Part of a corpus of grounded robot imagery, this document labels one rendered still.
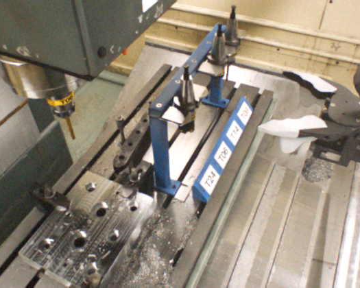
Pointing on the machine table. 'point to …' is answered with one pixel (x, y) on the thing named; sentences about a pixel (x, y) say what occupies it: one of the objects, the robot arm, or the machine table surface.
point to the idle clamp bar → (142, 131)
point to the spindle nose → (34, 79)
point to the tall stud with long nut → (121, 127)
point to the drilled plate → (82, 201)
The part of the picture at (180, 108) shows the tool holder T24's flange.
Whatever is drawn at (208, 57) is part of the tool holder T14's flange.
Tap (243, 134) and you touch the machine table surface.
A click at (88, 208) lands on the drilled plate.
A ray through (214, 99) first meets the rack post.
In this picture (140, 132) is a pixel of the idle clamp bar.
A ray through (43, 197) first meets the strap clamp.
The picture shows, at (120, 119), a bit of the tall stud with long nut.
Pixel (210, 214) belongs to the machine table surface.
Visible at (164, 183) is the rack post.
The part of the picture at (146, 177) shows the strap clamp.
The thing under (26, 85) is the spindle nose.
